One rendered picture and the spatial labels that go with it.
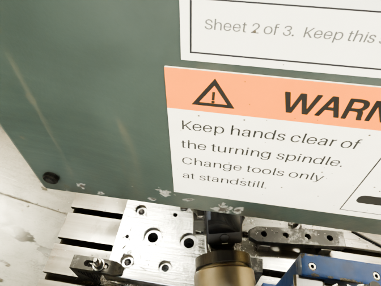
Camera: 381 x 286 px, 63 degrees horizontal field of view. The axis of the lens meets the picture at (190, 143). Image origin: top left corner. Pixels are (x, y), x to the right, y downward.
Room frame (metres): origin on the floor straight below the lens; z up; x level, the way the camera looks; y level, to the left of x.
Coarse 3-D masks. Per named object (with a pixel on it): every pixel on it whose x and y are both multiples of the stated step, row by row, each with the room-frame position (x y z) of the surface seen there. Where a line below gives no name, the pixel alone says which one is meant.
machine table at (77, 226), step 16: (80, 208) 0.46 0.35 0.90; (96, 208) 0.45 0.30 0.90; (112, 208) 0.45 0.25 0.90; (64, 224) 0.40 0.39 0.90; (80, 224) 0.40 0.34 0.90; (96, 224) 0.40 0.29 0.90; (112, 224) 0.40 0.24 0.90; (256, 224) 0.40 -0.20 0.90; (272, 224) 0.40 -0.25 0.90; (64, 240) 0.36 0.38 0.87; (80, 240) 0.35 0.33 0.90; (96, 240) 0.35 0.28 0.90; (112, 240) 0.35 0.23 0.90; (352, 240) 0.35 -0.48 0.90; (64, 256) 0.30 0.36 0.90; (96, 256) 0.30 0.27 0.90; (256, 256) 0.30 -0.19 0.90; (272, 256) 0.30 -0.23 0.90; (288, 256) 0.30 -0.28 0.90; (336, 256) 0.30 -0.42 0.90; (352, 256) 0.30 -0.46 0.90; (368, 256) 0.30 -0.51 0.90; (48, 272) 0.26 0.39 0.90; (64, 272) 0.26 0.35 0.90; (272, 272) 0.27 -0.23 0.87
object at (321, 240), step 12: (252, 228) 0.36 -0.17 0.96; (264, 228) 0.36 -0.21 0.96; (276, 228) 0.36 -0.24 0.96; (288, 228) 0.36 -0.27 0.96; (252, 240) 0.33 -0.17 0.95; (264, 240) 0.33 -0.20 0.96; (276, 240) 0.33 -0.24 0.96; (288, 240) 0.33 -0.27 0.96; (300, 240) 0.33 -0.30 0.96; (312, 240) 0.33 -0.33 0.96; (324, 240) 0.33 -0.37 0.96; (336, 240) 0.33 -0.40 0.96; (324, 252) 0.31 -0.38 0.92
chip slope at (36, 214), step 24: (0, 144) 0.80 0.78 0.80; (0, 168) 0.69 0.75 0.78; (24, 168) 0.71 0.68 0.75; (0, 192) 0.59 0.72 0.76; (24, 192) 0.61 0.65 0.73; (48, 192) 0.63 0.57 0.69; (72, 192) 0.65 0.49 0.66; (0, 216) 0.50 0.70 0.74; (24, 216) 0.52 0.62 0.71; (48, 216) 0.53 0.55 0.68; (0, 240) 0.42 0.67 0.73; (24, 240) 0.43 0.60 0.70; (48, 240) 0.44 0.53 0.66; (0, 264) 0.34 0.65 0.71; (24, 264) 0.35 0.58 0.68
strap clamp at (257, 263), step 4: (252, 260) 0.26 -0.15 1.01; (256, 260) 0.26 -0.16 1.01; (260, 260) 0.26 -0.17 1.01; (252, 264) 0.25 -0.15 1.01; (256, 264) 0.25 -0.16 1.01; (260, 264) 0.25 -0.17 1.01; (252, 268) 0.24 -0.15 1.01; (256, 268) 0.24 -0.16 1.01; (260, 268) 0.24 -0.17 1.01; (256, 272) 0.23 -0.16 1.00; (260, 272) 0.23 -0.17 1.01; (256, 276) 0.23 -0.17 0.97; (260, 276) 0.23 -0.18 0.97; (256, 280) 0.23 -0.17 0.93
